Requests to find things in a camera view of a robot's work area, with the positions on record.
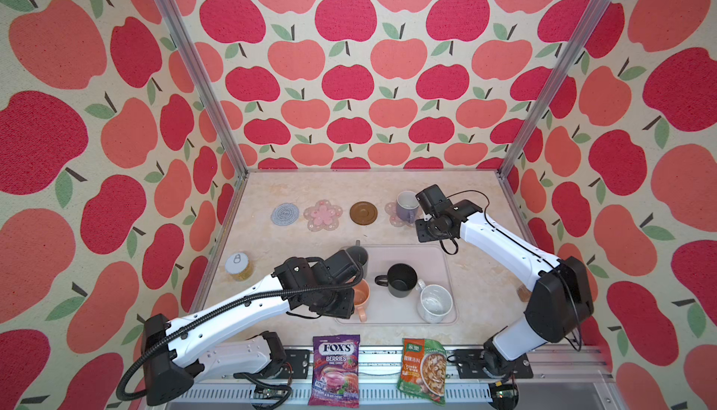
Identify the orange mug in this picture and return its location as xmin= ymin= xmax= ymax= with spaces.
xmin=353 ymin=279 xmax=371 ymax=323

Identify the pink flower coaster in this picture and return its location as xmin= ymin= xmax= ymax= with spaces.
xmin=304 ymin=199 xmax=343 ymax=232
xmin=385 ymin=202 xmax=415 ymax=227

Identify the brown wooden round coaster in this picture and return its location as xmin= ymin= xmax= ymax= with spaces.
xmin=349 ymin=201 xmax=378 ymax=226

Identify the grey woven round coaster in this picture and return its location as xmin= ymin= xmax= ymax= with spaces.
xmin=271 ymin=203 xmax=301 ymax=227

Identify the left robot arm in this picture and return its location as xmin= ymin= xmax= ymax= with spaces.
xmin=116 ymin=264 xmax=363 ymax=406

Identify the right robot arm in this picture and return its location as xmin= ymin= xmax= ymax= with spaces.
xmin=416 ymin=212 xmax=594 ymax=378

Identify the grey mug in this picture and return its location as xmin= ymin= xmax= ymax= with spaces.
xmin=345 ymin=240 xmax=369 ymax=277

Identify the black mug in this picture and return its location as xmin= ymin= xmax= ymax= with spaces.
xmin=375 ymin=264 xmax=418 ymax=298

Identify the purple Fox's candy bag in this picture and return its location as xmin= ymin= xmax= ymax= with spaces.
xmin=308 ymin=335 xmax=360 ymax=408

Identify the brown spice jar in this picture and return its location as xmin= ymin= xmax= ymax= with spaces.
xmin=516 ymin=286 xmax=531 ymax=303

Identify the green snack bag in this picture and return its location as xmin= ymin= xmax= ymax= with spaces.
xmin=397 ymin=338 xmax=447 ymax=406

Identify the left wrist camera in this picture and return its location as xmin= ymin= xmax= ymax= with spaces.
xmin=312 ymin=249 xmax=362 ymax=285

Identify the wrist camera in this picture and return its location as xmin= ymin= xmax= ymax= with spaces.
xmin=312 ymin=249 xmax=362 ymax=285
xmin=416 ymin=184 xmax=453 ymax=218

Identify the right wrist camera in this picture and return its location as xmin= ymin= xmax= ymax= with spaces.
xmin=416 ymin=184 xmax=453 ymax=218

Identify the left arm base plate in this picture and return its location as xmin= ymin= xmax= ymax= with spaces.
xmin=232 ymin=347 xmax=311 ymax=380

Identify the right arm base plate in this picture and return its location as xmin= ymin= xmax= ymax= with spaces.
xmin=451 ymin=347 xmax=534 ymax=380

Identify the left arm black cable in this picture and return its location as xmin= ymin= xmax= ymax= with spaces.
xmin=116 ymin=272 xmax=365 ymax=410

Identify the front aluminium frame rail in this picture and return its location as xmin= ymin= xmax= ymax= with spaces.
xmin=163 ymin=343 xmax=627 ymax=409

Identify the right aluminium frame post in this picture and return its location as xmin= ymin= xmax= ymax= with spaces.
xmin=497 ymin=0 xmax=612 ymax=180

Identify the aluminium frame post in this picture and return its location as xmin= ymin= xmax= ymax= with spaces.
xmin=497 ymin=0 xmax=612 ymax=180
xmin=154 ymin=0 xmax=248 ymax=180

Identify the left aluminium frame post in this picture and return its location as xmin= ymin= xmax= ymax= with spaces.
xmin=154 ymin=0 xmax=248 ymax=180

